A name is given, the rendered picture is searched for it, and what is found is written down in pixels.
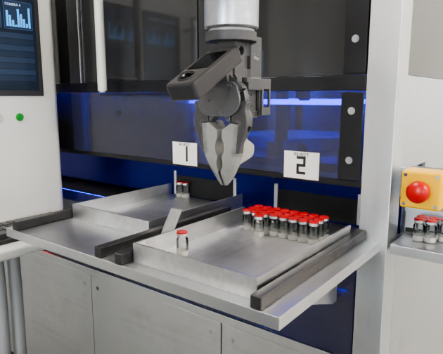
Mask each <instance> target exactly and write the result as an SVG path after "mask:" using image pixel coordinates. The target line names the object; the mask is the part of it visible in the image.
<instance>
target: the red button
mask: <svg viewBox="0 0 443 354"><path fill-rule="evenodd" d="M406 196H407V198H408V199H409V200H410V201H411V202H413V203H416V204H420V203H423V202H424V201H426V200H427V199H428V198H429V196H430V188H429V186H428V185H427V184H426V183H424V182H422V181H415V182H412V183H411V184H409V185H408V186H407V188H406Z"/></svg>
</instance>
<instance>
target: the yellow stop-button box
mask: <svg viewBox="0 0 443 354"><path fill-rule="evenodd" d="M415 181H422V182H424V183H426V184H427V185H428V186H429V188H430V196H429V198H428V199H427V200H426V201H424V202H423V203H420V204H416V203H413V202H411V201H410V200H409V199H408V198H407V196H406V188H407V186H408V185H409V184H411V183H412V182H415ZM400 206H401V207H408V208H414V209H423V210H428V211H440V210H441V209H442V208H443V169H442V168H433V167H425V166H411V167H410V168H407V169H405V170H403V171H402V186H401V197H400Z"/></svg>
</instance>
